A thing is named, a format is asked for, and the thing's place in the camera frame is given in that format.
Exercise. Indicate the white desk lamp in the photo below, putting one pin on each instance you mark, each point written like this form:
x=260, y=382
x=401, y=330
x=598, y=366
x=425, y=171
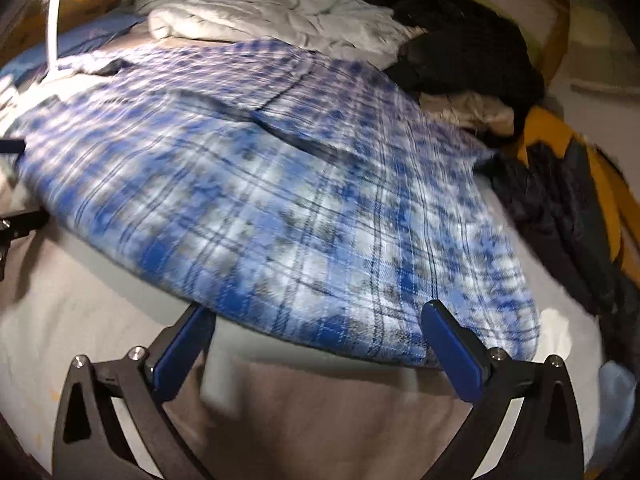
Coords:
x=53, y=25

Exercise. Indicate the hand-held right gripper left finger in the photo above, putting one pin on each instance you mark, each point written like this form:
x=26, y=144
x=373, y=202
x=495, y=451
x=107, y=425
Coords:
x=182, y=355

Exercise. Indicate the dark puffer jacket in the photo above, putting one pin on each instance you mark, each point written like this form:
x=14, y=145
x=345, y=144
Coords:
x=555, y=210

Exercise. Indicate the beige crumpled cloth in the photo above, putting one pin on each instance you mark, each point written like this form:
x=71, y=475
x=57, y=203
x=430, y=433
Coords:
x=475, y=112

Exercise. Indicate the light blue cloth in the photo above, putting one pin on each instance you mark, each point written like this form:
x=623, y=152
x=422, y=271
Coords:
x=615, y=405

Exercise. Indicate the black fleece garment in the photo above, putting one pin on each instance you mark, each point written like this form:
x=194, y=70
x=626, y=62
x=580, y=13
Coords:
x=460, y=45

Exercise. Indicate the white crumpled duvet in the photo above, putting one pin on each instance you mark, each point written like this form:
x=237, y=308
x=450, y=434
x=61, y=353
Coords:
x=260, y=15

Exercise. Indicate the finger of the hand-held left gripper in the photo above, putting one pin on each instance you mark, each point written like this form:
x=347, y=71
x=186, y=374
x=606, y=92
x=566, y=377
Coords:
x=12, y=146
x=25, y=222

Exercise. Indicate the blue plaid flannel shirt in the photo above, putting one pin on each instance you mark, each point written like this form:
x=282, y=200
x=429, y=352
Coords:
x=260, y=195

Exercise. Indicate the blue pillow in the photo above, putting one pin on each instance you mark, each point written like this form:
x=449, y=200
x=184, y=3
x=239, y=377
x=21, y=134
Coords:
x=85, y=35

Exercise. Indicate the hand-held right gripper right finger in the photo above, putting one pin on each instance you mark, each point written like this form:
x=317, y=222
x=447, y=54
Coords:
x=452, y=355

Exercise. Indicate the yellow cushion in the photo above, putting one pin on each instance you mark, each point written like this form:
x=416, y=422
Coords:
x=547, y=130

